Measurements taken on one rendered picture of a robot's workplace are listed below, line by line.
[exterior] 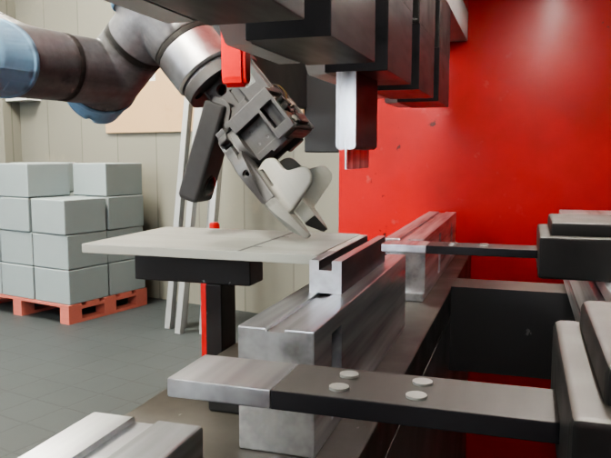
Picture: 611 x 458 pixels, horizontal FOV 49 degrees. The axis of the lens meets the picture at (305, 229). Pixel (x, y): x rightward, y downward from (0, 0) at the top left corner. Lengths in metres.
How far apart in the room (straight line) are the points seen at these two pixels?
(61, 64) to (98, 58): 0.05
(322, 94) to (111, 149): 3.50
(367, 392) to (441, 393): 0.03
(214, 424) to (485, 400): 0.35
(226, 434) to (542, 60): 1.18
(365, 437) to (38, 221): 4.30
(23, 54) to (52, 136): 5.29
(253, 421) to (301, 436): 0.04
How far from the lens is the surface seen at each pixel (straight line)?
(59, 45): 0.78
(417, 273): 1.04
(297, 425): 0.51
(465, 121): 1.56
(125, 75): 0.83
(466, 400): 0.27
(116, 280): 4.89
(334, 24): 0.49
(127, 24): 0.81
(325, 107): 2.18
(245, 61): 0.59
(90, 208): 4.68
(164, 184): 5.14
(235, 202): 4.73
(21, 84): 0.75
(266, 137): 0.73
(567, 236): 0.64
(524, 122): 1.55
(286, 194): 0.71
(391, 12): 0.69
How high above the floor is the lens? 1.10
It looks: 6 degrees down
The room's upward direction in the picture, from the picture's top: straight up
